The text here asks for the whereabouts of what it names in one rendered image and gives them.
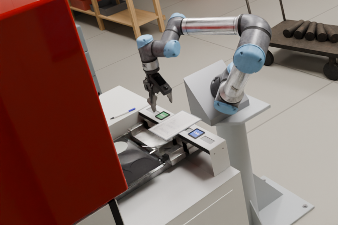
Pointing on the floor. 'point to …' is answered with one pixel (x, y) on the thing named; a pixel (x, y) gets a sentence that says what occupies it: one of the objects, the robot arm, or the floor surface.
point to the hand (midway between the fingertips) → (163, 106)
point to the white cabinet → (218, 207)
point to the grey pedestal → (229, 132)
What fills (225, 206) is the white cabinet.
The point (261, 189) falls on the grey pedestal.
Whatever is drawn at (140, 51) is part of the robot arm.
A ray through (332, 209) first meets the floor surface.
